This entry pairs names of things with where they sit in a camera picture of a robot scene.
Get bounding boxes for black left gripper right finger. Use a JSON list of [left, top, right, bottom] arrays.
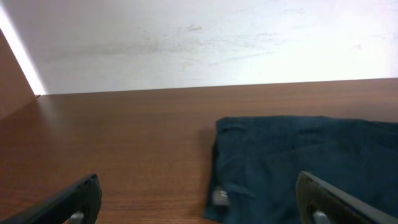
[[295, 172, 397, 224]]

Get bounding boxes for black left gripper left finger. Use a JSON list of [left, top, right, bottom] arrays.
[[1, 174, 102, 224]]

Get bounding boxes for navy blue shorts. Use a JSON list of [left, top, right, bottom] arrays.
[[204, 116, 397, 223]]

